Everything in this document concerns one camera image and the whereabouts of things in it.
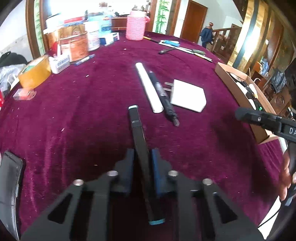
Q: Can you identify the black dark pen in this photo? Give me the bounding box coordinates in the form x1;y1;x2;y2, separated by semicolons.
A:
148;71;180;127

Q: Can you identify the pink knitted jar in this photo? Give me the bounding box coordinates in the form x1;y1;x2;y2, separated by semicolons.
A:
125;11;150;41

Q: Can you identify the black phone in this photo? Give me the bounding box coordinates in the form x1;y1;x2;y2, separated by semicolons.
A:
1;151;24;240

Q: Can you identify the blue marker near jars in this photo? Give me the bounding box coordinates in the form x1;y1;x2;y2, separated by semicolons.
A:
74;54;95;66

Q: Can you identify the jacket on stair post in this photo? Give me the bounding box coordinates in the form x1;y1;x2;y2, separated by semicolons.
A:
200;22;214;48

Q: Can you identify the cardboard tray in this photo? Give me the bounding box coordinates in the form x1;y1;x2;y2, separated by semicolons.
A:
214;62;282;145

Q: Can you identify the black pen on table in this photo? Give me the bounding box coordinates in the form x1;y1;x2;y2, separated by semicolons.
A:
158;48;176;55

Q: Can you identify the brown labelled jar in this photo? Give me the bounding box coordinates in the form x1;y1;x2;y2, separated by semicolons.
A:
58;24;89;63

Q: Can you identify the green black marker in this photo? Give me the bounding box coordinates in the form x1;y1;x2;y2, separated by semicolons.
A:
188;49;206;56

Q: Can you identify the black marker teal cap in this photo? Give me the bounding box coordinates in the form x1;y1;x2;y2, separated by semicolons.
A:
128;105;165;225

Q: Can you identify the white charger on table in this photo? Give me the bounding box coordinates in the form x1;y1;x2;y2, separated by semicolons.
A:
164;79;207;113

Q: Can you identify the blue box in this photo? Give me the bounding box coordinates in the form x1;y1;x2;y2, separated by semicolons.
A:
99;15;120;46

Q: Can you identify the white labelled tub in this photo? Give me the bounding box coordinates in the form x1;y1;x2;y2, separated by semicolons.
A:
84;21;100;51

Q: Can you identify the small clear box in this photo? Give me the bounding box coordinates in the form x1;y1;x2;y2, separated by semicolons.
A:
13;88;37;100

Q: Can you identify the right hand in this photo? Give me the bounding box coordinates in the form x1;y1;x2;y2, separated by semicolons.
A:
278;150;295;201

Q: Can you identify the small white box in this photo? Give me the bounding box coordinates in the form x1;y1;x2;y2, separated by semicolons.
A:
49;54;70;74

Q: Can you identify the white cylinder stick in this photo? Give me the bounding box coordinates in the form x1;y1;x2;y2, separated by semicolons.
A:
135;62;164;113

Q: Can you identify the yellow tape roll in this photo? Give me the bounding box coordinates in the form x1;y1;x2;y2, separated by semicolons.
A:
18;55;51;89

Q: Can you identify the blue white marker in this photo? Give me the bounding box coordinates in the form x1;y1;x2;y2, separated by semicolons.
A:
162;40;180;47

